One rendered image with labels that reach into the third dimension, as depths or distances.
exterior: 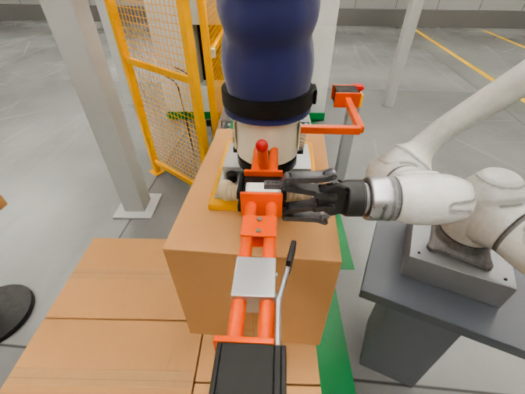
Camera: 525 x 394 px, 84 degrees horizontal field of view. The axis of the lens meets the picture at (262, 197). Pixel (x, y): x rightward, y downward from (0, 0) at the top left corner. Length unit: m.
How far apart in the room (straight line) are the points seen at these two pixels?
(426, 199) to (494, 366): 1.51
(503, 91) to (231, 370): 0.67
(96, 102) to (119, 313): 1.28
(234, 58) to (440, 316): 0.91
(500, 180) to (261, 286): 0.74
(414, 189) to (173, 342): 0.92
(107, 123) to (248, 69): 1.56
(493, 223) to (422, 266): 0.24
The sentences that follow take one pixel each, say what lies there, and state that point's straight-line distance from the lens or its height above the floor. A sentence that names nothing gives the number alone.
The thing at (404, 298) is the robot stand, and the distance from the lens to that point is 1.07.
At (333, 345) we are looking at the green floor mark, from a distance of 1.76.
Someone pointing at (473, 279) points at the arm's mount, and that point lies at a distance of 1.10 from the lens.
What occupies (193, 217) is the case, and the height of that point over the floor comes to 1.07.
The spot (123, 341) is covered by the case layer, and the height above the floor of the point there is 0.54.
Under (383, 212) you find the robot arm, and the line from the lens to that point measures 0.60.
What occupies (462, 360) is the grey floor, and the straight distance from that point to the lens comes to 1.97.
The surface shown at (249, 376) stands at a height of 1.23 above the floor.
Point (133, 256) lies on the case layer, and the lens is 1.45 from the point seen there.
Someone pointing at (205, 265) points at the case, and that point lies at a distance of 0.71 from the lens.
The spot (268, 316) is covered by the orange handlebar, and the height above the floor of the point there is 1.21.
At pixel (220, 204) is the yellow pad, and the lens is 0.75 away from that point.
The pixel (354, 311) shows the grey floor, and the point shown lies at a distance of 1.88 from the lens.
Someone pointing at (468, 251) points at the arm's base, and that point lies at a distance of 1.10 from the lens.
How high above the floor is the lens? 1.58
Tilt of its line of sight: 40 degrees down
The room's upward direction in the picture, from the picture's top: straight up
